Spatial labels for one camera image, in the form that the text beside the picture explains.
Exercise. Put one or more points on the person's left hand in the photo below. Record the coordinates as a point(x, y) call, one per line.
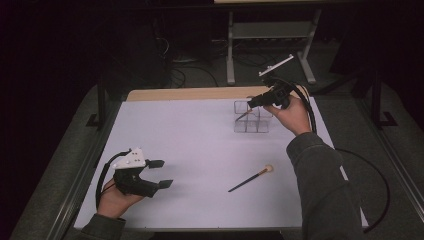
point(113, 203)

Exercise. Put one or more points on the person's right hand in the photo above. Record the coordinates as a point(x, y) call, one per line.
point(296, 116)

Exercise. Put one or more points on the clear acrylic organizer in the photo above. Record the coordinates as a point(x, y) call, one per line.
point(253, 126)

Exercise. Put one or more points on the round-tip makeup brush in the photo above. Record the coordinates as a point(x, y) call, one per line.
point(248, 181)

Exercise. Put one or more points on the white table board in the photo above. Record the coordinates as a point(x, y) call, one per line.
point(206, 160)

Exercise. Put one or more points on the silver frame rail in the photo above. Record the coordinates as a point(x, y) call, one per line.
point(78, 186)
point(393, 160)

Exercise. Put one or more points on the white metal desk frame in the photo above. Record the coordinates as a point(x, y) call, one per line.
point(230, 50)

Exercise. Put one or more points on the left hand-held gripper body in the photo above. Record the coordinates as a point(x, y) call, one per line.
point(131, 181)

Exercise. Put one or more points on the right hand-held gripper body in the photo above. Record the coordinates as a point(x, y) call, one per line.
point(280, 93)

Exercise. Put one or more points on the black metal stand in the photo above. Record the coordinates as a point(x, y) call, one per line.
point(376, 100)
point(101, 100)

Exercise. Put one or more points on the thin flat-tip makeup brush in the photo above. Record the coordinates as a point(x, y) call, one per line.
point(243, 115)

